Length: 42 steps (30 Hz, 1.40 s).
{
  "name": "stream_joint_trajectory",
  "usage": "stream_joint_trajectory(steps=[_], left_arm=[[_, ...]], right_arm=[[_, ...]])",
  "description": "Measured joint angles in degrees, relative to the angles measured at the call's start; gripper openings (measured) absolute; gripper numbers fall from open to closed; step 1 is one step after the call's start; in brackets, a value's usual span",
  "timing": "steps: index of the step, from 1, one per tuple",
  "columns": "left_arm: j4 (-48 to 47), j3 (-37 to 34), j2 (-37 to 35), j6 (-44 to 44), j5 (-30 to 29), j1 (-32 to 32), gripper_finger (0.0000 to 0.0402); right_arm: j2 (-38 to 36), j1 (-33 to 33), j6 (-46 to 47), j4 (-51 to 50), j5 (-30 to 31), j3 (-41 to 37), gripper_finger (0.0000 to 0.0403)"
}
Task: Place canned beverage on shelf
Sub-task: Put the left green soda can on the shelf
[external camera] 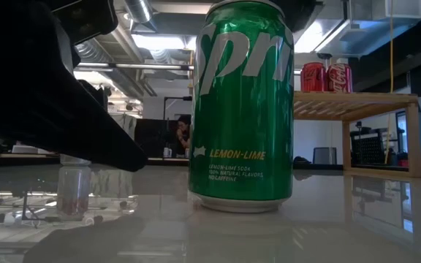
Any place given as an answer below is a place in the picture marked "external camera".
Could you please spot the white flat box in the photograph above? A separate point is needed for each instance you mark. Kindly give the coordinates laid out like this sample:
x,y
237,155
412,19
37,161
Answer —
x,y
24,149

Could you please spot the red Coke Zero can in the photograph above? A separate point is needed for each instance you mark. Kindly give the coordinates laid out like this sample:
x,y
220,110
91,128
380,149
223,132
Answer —
x,y
313,78

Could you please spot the silver duct elbow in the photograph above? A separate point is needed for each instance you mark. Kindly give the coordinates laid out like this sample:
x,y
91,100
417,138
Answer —
x,y
139,9

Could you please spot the red Coca-Cola can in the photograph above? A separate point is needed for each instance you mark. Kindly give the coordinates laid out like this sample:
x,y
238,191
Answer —
x,y
339,78

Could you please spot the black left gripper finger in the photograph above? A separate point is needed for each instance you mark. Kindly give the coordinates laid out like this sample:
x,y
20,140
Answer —
x,y
99,94
49,120

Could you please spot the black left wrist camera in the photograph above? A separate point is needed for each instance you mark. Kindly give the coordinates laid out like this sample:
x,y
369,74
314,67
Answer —
x,y
86,18

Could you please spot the white cup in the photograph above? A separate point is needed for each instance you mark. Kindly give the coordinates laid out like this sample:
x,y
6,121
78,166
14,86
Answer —
x,y
167,152

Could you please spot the black gantry frame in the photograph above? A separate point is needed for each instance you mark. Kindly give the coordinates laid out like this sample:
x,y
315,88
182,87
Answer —
x,y
174,98

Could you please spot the black aluminium table frame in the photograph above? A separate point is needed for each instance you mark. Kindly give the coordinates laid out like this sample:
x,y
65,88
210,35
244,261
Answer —
x,y
324,167

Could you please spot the rectangular silver air duct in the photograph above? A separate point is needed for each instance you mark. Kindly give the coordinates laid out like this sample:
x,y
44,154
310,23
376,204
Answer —
x,y
364,36

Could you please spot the grey trash bin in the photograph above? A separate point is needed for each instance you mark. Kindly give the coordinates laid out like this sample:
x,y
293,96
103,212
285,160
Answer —
x,y
324,155

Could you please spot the black partition panel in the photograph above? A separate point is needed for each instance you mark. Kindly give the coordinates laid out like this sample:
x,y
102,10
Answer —
x,y
152,137

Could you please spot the green Sprite can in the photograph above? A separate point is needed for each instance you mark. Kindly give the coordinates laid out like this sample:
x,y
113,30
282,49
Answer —
x,y
241,109

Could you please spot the wooden slatted shelf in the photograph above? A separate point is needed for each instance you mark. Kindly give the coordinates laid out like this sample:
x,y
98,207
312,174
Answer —
x,y
378,98

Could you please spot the black perforated rack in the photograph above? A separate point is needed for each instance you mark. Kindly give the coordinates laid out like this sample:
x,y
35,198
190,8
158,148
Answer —
x,y
369,149

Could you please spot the white teal patterned cloth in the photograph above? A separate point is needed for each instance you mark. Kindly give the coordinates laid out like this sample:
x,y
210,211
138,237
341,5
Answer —
x,y
130,124

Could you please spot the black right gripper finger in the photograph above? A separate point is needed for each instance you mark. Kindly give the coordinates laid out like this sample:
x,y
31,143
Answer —
x,y
305,12

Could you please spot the silver Diet Coke can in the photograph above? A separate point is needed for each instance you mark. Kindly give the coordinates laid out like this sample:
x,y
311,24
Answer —
x,y
75,160

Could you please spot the person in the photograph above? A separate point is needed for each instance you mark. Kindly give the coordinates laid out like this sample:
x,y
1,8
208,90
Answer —
x,y
183,133

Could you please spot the long ceiling light tube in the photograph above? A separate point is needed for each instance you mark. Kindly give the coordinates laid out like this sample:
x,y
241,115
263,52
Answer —
x,y
148,66

